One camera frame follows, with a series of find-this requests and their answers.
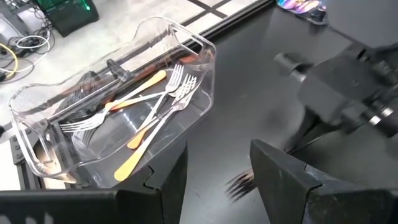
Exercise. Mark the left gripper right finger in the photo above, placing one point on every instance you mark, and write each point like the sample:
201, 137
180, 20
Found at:
280, 186

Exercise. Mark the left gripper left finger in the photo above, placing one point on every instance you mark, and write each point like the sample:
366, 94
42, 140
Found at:
168, 186

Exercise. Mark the black fork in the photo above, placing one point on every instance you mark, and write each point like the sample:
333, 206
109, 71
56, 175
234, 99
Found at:
242, 185

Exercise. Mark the iridescent rainbow spoon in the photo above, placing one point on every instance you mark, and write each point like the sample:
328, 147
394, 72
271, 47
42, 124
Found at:
287, 3
308, 7

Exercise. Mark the black computer tower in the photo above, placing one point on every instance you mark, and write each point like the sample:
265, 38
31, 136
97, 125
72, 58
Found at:
68, 15

